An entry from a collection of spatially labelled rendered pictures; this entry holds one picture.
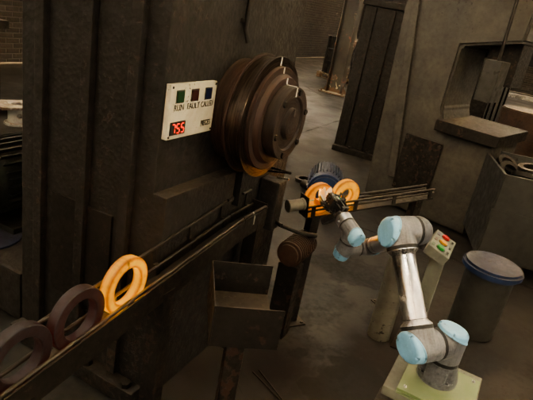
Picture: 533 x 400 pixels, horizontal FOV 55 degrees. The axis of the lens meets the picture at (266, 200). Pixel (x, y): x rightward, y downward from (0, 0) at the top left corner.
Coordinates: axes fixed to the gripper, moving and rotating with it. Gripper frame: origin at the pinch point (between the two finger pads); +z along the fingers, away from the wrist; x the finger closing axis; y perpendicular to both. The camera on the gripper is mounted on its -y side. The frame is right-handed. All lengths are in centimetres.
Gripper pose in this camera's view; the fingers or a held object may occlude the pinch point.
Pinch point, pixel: (320, 191)
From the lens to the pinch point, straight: 244.4
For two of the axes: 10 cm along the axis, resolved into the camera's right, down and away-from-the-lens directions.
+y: 3.0, -7.5, -5.9
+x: -8.8, 0.2, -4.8
